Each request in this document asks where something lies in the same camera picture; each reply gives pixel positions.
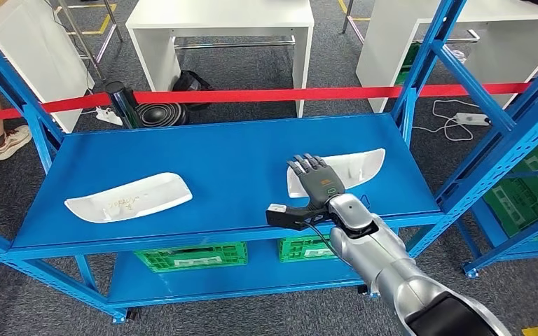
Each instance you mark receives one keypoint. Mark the black domed post base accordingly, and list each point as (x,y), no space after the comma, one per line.
(162,115)

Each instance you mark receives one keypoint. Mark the black barrier post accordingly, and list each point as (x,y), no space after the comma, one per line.
(123,104)

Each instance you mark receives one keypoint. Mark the white cabinet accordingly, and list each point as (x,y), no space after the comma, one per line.
(32,51)

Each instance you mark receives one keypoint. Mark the black bag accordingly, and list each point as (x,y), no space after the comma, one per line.
(190,83)

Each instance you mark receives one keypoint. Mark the white power strip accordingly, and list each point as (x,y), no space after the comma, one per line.
(472,119)
(109,117)

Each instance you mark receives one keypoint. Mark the red barrier belt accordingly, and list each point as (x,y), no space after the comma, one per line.
(250,95)

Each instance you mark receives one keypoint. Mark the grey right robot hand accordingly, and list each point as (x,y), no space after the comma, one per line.
(320,181)

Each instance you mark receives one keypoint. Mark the white part with handwriting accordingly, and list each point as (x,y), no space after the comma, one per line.
(148,197)

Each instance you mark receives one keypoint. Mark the white curved plastic part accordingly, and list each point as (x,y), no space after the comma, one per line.
(362,167)

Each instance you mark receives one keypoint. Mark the steel table frame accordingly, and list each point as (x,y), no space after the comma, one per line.
(81,42)

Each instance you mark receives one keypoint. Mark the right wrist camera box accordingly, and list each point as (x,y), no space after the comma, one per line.
(287,217)

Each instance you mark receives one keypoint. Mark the green plastic crate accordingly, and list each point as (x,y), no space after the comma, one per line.
(157,259)
(292,248)
(410,60)
(519,208)

